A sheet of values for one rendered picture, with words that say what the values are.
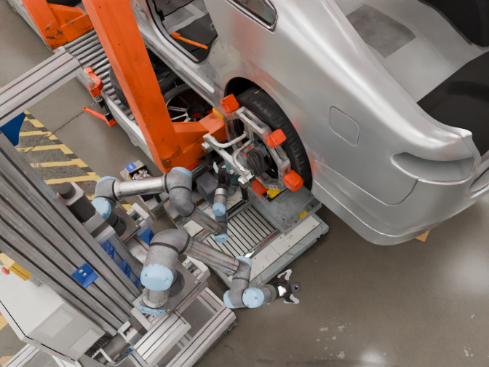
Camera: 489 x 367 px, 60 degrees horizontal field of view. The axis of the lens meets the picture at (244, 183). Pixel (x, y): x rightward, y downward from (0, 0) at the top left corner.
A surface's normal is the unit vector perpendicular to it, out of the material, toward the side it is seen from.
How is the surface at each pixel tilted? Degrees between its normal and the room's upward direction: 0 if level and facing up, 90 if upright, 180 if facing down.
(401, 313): 0
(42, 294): 0
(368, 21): 2
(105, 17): 90
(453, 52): 20
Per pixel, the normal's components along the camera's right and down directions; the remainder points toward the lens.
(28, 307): -0.10, -0.55
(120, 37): 0.63, 0.61
